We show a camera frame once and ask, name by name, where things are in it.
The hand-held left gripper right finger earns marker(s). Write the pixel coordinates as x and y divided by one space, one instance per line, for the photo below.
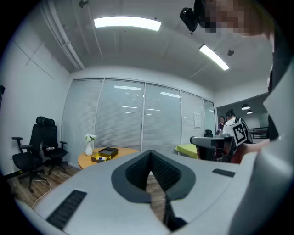
197 195

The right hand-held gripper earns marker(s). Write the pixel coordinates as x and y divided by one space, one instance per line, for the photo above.
271 195

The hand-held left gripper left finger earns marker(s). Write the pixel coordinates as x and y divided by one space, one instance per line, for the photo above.
96 202

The yellow box tray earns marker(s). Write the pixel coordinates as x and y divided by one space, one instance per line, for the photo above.
98 158

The person's right forearm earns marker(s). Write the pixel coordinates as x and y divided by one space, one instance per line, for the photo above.
257 148

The black box lid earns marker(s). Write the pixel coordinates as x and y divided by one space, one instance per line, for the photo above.
108 151

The white ceramic vase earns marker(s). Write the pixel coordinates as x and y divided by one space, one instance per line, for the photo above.
88 150

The black chair headrest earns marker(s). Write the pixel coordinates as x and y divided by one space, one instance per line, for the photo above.
208 133

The black metal railing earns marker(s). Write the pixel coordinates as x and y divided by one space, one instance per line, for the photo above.
259 132

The white flower bouquet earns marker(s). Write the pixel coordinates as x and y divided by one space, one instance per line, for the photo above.
90 137

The black office chair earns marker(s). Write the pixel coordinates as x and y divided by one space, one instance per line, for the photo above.
29 158
54 147

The clear plastic bottle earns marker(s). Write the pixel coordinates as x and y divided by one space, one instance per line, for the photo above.
49 148

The white paper notice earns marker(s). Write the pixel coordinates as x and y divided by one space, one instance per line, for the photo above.
197 120

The black pendant lamp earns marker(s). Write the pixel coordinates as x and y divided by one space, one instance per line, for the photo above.
245 107
249 112

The person's black shirt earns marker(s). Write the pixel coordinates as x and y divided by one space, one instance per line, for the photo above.
283 57

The narrow ceiling light panel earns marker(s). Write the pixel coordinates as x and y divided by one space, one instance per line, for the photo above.
213 57

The round ceiling sensor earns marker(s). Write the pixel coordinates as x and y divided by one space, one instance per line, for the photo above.
230 52

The white ceiling pipes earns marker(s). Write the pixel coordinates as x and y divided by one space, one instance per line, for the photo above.
64 41

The person's head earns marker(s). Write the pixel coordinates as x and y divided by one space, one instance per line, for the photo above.
229 18

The long ceiling light panel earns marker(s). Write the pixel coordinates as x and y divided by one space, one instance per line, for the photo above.
127 23

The black head-mounted camera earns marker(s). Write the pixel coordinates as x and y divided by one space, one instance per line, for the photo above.
188 18

